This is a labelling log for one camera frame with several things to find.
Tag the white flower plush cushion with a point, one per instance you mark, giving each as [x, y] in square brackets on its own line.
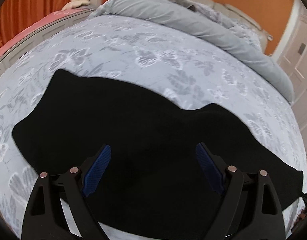
[75, 4]

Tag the grey butterfly bed sheet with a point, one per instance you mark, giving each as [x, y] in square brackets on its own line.
[187, 70]

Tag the black pants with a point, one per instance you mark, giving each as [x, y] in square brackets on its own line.
[153, 185]

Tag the grey rolled duvet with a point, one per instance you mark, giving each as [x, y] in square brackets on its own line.
[177, 17]

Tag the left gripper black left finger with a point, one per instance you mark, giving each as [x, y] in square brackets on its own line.
[44, 217]

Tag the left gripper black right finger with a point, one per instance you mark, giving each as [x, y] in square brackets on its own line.
[249, 206]

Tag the pink bench mat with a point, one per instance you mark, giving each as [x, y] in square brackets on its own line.
[49, 19]

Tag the grey patterned pillow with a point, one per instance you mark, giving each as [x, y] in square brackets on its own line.
[239, 29]

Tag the white wardrobe doors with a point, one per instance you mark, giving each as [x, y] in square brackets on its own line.
[293, 60]

